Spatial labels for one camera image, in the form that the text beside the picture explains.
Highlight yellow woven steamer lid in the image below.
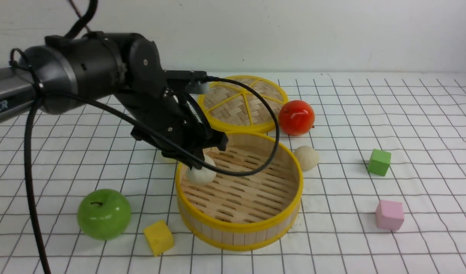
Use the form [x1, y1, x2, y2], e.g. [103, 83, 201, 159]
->
[198, 75, 288, 134]

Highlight green apple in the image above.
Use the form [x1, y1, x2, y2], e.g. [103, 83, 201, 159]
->
[76, 189, 131, 241]

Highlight white bun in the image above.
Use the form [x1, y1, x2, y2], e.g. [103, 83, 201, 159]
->
[294, 146, 320, 171]
[185, 167, 217, 186]

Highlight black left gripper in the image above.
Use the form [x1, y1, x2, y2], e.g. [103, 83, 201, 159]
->
[117, 86, 228, 157]

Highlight green cube block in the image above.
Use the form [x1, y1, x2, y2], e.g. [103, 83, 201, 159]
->
[367, 149, 391, 177]

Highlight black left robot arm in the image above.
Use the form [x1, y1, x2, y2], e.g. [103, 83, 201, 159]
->
[0, 32, 228, 158]

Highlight yellow cube block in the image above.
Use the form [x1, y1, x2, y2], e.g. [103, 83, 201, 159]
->
[143, 220, 174, 257]

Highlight pink cube block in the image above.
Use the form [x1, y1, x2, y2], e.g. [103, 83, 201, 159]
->
[375, 200, 404, 232]

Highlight red tomato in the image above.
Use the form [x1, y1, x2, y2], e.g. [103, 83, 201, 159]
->
[278, 100, 315, 136]

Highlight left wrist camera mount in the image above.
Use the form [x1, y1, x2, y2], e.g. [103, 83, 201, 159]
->
[165, 70, 210, 95]

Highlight yellow bamboo steamer tray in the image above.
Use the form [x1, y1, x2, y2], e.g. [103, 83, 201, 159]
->
[175, 143, 304, 251]

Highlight white grid tablecloth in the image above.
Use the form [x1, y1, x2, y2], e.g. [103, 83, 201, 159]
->
[0, 72, 466, 274]

